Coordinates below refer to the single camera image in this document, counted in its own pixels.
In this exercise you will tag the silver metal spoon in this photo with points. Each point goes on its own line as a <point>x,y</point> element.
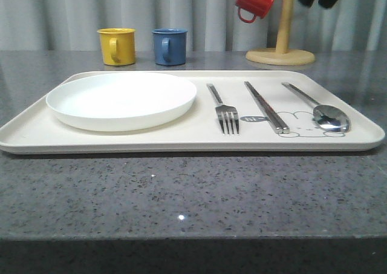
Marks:
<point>327,117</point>

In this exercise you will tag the silver metal chopstick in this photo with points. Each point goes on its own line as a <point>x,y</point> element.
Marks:
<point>262,107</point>
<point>269,107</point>

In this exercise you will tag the silver metal fork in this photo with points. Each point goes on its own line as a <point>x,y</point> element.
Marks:
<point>227,115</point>

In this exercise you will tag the white round plate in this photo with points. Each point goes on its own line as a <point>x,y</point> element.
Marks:
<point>117,102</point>

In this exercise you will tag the wooden mug tree stand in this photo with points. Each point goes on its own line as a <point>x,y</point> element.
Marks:
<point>281,54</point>

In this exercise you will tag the blue enamel mug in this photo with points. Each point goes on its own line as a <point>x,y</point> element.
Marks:
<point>170,46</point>

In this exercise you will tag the yellow enamel mug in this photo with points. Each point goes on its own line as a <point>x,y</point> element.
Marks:
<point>117,46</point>

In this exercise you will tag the grey pleated curtain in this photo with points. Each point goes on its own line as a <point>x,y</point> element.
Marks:
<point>213,25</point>

